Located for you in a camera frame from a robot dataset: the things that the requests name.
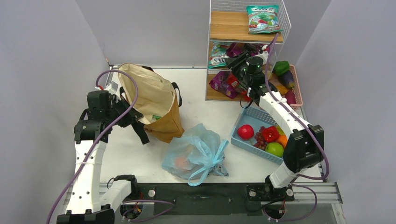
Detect teal Fox's candy bag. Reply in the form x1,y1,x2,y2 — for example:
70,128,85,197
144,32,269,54
208,42,231,69

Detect orange cloth tote bag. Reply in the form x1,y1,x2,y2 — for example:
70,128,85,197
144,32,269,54
118,63,184,144

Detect light blue plastic grocery bag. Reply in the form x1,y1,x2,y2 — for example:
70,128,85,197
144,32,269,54
161,123,229,187

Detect green snack bag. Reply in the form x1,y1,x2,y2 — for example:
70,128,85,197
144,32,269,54
152,115,162,122

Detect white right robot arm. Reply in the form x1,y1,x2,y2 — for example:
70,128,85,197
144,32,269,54
225,51,327,202

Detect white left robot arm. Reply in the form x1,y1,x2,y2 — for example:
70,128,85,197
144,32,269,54
56,90,139,224

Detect purple candy bag middle shelf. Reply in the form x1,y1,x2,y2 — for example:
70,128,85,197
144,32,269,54
226,42,270,57

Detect purple candy bag shelf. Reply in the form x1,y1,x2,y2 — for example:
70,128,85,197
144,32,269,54
226,42,270,57
209,71,239,99

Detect red candy bag bottom shelf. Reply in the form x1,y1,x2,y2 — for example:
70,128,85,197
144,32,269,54
227,73,251,102

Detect purple candy bag bottom shelf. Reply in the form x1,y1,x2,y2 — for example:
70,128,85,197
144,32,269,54
209,71,239,99

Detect teal candy bag top right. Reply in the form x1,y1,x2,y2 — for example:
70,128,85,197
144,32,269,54
246,5,283,34

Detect green toy bell pepper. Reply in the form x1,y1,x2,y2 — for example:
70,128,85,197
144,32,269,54
273,61,290,76

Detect purple toy eggplant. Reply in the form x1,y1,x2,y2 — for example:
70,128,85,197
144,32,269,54
278,70,295,89

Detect maroon toy vegetable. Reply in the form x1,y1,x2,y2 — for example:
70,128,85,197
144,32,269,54
284,90,297,105

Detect light blue plastic basket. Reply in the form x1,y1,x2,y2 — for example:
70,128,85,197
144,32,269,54
231,107,283,165

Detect pink plastic basket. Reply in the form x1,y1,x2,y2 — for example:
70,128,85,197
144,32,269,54
269,65,304,110

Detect red toy apple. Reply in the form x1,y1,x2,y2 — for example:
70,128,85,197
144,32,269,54
237,125,255,140

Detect yellow toy banana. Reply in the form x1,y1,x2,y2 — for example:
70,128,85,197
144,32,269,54
276,126,285,135

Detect red toy bell pepper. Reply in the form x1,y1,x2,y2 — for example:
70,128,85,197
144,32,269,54
262,126,280,143

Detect purple toy grapes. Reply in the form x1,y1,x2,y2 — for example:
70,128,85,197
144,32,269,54
253,126,267,151

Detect orange toy fruit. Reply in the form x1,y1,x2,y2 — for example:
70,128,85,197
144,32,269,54
276,135,288,149

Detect green toy apple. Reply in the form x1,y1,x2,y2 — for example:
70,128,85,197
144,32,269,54
265,142,284,157

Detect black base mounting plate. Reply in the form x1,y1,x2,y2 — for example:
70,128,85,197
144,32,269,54
120,183,295,216

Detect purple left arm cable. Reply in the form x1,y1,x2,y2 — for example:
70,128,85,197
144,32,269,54
45,70,176,224

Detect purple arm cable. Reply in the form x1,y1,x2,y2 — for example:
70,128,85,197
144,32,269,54
263,32,330,223
45,70,176,224

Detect white wire wooden shelf rack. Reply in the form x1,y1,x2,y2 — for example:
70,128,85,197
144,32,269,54
205,0,292,103

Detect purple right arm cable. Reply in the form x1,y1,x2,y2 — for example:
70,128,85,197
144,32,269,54
263,32,330,223

